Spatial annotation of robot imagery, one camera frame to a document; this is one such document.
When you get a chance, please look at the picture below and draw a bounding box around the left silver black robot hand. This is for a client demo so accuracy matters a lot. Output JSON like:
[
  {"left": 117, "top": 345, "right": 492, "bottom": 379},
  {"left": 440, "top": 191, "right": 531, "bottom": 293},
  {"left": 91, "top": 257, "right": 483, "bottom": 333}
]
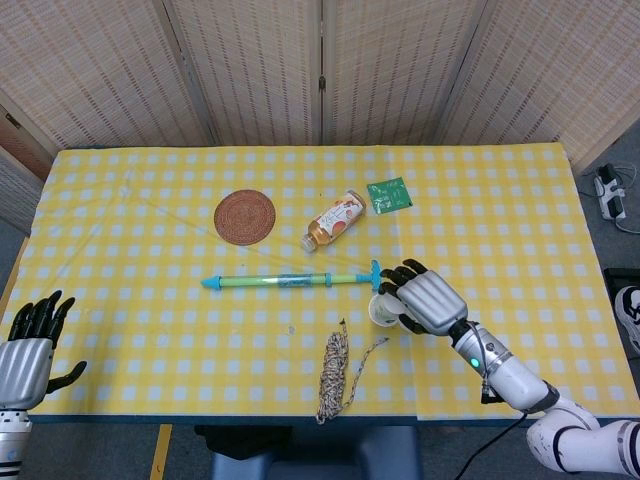
[{"left": 0, "top": 289, "right": 88, "bottom": 411}]

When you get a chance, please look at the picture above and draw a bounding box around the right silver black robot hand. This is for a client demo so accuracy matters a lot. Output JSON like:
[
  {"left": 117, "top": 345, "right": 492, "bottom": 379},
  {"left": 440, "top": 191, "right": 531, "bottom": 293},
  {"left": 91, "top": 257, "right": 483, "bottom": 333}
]
[{"left": 377, "top": 258, "right": 470, "bottom": 336}]

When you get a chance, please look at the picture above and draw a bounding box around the white paper cup floral print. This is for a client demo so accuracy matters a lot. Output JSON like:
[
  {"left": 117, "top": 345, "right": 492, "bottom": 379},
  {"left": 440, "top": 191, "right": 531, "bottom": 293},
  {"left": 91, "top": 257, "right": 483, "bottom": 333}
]
[{"left": 368, "top": 293, "right": 403, "bottom": 329}]

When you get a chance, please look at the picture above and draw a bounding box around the green square sachet packet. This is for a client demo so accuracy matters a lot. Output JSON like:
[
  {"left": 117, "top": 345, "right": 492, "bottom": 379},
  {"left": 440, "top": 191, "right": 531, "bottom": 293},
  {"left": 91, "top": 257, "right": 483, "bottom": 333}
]
[{"left": 366, "top": 176, "right": 415, "bottom": 216}]

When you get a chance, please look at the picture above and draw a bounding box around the plastic juice drink bottle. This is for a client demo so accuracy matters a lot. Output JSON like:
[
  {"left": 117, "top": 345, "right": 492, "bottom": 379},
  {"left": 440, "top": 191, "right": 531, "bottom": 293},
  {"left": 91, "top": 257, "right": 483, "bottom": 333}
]
[{"left": 300, "top": 189, "right": 368, "bottom": 253}]

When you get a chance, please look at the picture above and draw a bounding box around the yellow white checkered tablecloth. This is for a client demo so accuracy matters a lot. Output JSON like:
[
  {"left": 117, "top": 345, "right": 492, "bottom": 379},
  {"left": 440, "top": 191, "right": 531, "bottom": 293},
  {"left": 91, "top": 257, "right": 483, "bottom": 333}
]
[{"left": 0, "top": 144, "right": 640, "bottom": 422}]

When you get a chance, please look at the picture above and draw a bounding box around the blue green water squirter toy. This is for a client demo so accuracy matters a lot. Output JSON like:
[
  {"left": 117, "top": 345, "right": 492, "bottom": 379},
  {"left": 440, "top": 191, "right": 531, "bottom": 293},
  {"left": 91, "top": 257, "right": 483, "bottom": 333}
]
[{"left": 200, "top": 259, "right": 384, "bottom": 292}]

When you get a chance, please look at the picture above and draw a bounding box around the black floor mat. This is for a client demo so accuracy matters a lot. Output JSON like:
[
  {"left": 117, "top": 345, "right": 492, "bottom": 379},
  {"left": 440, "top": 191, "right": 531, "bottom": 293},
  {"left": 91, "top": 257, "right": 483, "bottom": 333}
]
[{"left": 603, "top": 267, "right": 640, "bottom": 306}]

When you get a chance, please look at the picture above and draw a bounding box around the black white sneaker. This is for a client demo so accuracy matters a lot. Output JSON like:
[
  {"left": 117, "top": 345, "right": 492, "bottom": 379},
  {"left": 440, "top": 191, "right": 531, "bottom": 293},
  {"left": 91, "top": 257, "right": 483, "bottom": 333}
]
[{"left": 614, "top": 285, "right": 640, "bottom": 358}]

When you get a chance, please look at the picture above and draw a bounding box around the round woven rattan coaster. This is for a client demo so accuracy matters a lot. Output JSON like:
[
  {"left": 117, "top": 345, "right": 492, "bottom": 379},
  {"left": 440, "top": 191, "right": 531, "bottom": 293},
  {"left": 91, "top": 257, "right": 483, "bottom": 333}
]
[{"left": 213, "top": 189, "right": 277, "bottom": 247}]

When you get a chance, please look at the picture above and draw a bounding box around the white power strip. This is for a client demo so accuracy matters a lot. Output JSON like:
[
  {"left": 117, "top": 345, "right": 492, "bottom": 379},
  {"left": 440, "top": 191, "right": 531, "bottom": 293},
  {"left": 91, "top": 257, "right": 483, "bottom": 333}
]
[{"left": 593, "top": 164, "right": 629, "bottom": 222}]

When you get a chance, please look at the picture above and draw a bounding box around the woven folding screen panel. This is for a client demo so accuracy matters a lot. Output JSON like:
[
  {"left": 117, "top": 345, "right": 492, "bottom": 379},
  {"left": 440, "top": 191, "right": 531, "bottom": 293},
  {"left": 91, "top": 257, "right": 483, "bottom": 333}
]
[
  {"left": 0, "top": 0, "right": 216, "bottom": 151},
  {"left": 159, "top": 0, "right": 324, "bottom": 147},
  {"left": 434, "top": 0, "right": 640, "bottom": 171},
  {"left": 321, "top": 0, "right": 494, "bottom": 147}
]

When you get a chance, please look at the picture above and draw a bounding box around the bundled speckled braided rope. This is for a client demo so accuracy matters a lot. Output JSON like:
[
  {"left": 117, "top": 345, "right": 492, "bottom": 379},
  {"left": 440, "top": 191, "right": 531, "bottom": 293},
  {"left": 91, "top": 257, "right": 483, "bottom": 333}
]
[{"left": 315, "top": 319, "right": 391, "bottom": 426}]

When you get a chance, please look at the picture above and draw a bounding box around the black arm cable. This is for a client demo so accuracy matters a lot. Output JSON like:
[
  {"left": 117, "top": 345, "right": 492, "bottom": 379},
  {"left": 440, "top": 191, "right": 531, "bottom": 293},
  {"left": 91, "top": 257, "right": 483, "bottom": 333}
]
[{"left": 463, "top": 409, "right": 533, "bottom": 480}]

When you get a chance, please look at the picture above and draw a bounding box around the white power cable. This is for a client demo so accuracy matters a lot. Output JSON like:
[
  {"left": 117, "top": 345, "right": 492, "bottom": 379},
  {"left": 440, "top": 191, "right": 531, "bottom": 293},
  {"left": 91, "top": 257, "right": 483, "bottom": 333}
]
[{"left": 612, "top": 163, "right": 640, "bottom": 235}]

